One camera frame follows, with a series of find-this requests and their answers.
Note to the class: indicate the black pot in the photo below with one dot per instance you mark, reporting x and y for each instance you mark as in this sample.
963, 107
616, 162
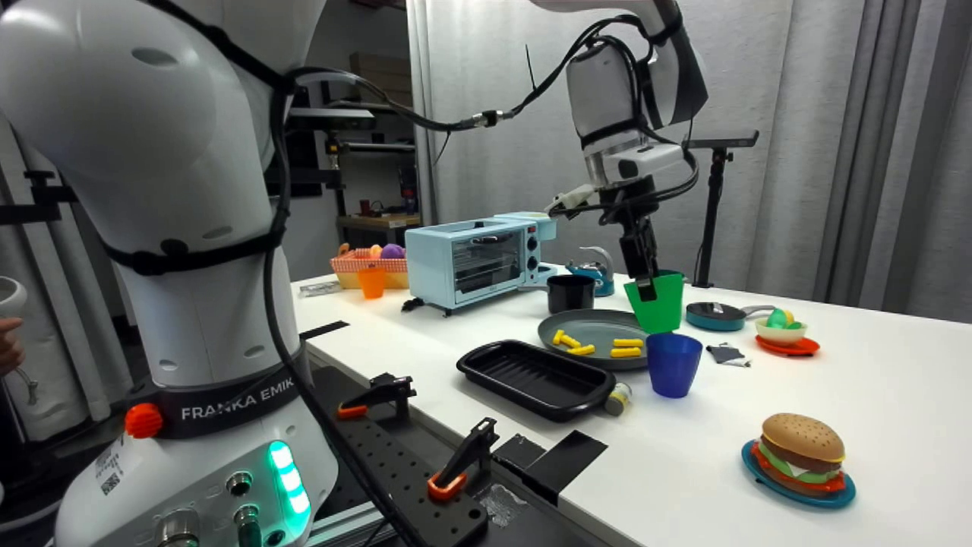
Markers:
568, 293

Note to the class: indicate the grey curtain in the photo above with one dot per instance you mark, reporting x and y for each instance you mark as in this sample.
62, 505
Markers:
859, 152

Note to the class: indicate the yellow toy fry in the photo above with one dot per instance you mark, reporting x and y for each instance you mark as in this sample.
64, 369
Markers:
567, 340
584, 351
625, 351

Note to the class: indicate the orange plastic cup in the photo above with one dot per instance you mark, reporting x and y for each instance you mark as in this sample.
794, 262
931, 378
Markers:
373, 283

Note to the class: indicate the teal frying pan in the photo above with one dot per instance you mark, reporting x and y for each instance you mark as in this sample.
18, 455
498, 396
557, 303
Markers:
715, 317

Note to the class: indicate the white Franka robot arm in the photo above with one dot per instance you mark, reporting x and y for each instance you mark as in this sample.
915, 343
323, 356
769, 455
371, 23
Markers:
184, 152

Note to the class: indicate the blue plastic cup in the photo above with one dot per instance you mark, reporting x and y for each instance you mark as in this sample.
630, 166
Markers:
673, 367

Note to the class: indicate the black tape patch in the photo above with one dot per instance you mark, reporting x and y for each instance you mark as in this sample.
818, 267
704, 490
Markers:
557, 461

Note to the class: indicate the aluminium extrusion rail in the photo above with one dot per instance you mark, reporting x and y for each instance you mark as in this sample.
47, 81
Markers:
352, 522

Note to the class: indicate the small orange plate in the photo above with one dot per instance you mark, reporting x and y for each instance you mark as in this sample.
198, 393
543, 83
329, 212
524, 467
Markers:
786, 351

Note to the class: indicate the grey oval plate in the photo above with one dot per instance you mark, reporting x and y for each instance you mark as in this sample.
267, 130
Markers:
595, 322

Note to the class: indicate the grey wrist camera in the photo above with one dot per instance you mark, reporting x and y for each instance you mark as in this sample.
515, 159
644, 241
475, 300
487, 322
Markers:
577, 201

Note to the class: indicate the person's hand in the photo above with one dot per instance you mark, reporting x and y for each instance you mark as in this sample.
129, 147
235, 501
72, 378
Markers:
8, 344

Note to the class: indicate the toy burger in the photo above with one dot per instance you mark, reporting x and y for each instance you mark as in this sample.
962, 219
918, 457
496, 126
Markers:
803, 445

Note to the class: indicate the small teal plate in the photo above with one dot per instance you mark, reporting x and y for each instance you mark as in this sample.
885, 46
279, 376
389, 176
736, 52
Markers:
801, 498

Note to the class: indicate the dark metal shelf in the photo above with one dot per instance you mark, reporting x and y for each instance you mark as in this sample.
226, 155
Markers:
382, 147

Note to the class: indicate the black perforated base board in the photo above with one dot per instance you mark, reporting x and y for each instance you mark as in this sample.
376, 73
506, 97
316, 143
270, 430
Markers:
406, 457

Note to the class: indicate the black camera on stand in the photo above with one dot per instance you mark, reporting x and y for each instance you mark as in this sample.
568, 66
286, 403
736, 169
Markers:
718, 138

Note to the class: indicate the purple toy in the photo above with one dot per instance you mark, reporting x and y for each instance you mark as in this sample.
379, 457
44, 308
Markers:
394, 251

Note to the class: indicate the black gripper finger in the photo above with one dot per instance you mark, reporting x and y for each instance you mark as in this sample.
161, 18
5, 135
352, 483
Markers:
642, 262

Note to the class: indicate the black rectangular tray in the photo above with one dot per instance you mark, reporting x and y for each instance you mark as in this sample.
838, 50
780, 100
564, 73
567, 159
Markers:
532, 382

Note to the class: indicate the green yellow toy taco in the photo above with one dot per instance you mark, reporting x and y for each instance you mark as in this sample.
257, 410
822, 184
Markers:
780, 327

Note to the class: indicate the small yellow-labelled can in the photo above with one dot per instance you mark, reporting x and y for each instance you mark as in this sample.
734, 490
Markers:
616, 399

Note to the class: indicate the green plastic cup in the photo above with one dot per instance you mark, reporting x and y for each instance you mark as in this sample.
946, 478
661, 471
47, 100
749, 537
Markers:
664, 314

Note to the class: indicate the light blue toaster oven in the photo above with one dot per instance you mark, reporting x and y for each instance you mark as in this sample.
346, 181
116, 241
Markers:
475, 262

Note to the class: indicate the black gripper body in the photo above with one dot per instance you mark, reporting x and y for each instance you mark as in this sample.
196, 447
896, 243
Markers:
633, 201

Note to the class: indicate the small grey black clip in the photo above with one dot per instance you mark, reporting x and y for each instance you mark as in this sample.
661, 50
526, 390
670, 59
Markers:
727, 353

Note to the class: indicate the black camera stand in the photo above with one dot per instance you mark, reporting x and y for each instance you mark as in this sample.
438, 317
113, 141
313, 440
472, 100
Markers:
715, 216

